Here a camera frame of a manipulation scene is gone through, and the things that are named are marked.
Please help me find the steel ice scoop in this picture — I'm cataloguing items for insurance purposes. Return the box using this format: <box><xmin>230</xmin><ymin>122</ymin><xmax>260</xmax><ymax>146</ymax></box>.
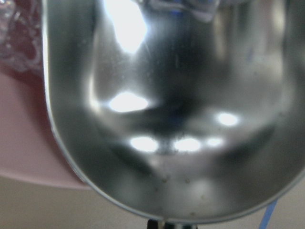
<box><xmin>42</xmin><ymin>0</ymin><xmax>305</xmax><ymax>228</ymax></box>

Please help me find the pile of clear ice cubes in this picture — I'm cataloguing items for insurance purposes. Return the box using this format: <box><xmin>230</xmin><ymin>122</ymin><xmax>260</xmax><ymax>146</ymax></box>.
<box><xmin>0</xmin><ymin>0</ymin><xmax>42</xmax><ymax>75</ymax></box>

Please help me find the pink bowl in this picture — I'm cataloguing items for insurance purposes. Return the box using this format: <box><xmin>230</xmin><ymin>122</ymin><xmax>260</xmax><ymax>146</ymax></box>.
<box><xmin>0</xmin><ymin>63</ymin><xmax>88</xmax><ymax>190</ymax></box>

